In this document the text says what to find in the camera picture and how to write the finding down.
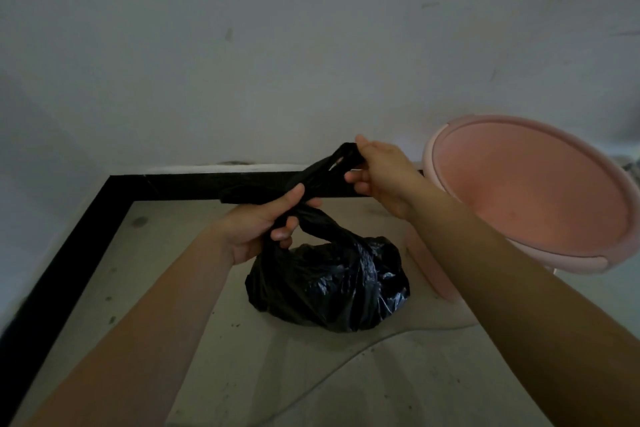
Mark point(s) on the person's right hand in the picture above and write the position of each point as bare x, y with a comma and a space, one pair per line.
392, 176

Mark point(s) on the person's left hand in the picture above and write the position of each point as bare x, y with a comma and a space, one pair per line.
250, 231

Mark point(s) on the black bin liner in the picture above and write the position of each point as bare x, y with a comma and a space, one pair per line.
330, 286

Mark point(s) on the person's left forearm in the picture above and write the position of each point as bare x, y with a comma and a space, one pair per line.
140, 341

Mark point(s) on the person's right forearm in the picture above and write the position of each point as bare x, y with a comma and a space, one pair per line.
525, 301

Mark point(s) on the pale pink bin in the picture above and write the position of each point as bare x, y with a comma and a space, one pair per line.
525, 191

